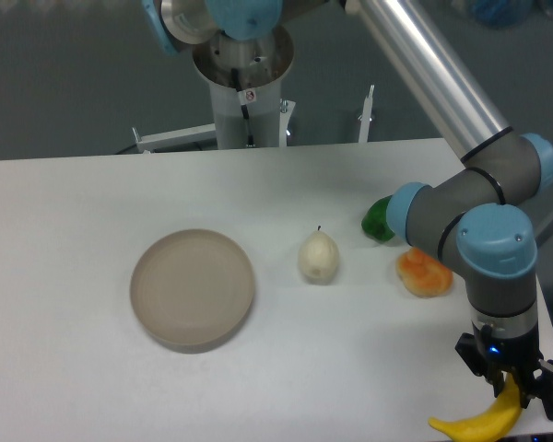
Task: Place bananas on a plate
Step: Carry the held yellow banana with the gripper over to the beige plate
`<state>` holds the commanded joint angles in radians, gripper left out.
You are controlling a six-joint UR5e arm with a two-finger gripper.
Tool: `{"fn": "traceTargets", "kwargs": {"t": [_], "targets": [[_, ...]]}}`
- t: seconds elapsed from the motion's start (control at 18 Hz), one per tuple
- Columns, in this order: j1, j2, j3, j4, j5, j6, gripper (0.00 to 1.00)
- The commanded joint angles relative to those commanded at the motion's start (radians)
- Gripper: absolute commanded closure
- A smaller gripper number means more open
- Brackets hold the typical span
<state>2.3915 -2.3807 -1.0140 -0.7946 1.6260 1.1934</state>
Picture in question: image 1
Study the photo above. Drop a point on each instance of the green bell pepper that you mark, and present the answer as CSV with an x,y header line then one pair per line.
x,y
374,223

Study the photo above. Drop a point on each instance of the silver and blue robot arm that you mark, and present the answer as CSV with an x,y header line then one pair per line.
x,y
472,223

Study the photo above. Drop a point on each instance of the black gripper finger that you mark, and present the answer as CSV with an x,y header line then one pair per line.
x,y
529,385
496,379

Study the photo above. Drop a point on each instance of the pale white pear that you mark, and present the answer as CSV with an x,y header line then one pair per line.
x,y
318,258

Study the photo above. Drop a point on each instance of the yellow banana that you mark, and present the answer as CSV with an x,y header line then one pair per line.
x,y
491,425

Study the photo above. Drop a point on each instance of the white metal frame bracket right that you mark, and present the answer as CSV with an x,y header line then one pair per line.
x,y
366,116

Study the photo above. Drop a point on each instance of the white metal frame bracket left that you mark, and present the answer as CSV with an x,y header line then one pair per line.
x,y
174,139

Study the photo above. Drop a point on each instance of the orange peach fruit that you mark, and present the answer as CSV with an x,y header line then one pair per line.
x,y
422,275

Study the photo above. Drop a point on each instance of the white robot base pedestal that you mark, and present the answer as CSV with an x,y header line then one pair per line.
x,y
245,84

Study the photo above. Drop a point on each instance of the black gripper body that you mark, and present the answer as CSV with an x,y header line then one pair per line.
x,y
484,349

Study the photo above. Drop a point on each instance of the white metal frame bracket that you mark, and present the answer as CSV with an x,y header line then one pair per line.
x,y
174,139
366,116

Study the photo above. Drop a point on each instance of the beige round plate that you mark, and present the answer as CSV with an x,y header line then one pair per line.
x,y
192,290

